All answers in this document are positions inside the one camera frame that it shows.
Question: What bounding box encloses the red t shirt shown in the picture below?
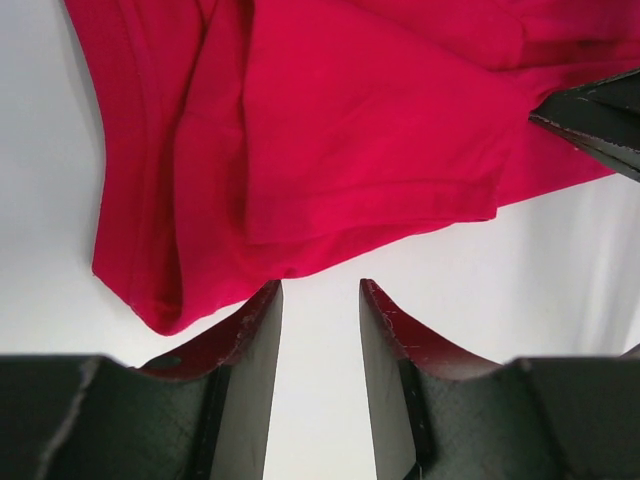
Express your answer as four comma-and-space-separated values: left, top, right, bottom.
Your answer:
66, 0, 639, 335

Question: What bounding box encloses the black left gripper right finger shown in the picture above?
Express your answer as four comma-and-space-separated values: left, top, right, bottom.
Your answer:
359, 279, 639, 479

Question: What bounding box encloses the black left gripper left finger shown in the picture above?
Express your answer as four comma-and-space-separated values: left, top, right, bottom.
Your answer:
1, 281, 283, 479

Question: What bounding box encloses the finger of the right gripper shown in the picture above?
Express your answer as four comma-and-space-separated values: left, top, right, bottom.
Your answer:
530, 69, 639, 181

